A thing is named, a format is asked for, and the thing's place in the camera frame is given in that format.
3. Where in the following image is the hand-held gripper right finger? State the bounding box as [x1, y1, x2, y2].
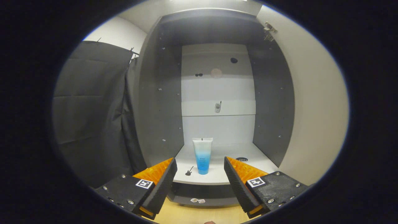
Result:
[224, 156, 310, 219]

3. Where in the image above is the white cabinet shelf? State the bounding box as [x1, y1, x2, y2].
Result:
[173, 143, 279, 185]

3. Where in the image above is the black backdrop cloth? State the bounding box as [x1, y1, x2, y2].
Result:
[51, 40, 146, 189]

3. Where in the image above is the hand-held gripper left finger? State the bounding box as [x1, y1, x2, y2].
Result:
[93, 157, 178, 220]

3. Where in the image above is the metal door hinge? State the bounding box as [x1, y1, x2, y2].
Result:
[264, 21, 278, 42]

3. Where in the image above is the white and blue tube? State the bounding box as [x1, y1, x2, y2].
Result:
[192, 138, 214, 175]

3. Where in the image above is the dark grey cabinet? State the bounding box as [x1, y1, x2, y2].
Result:
[134, 8, 295, 206]

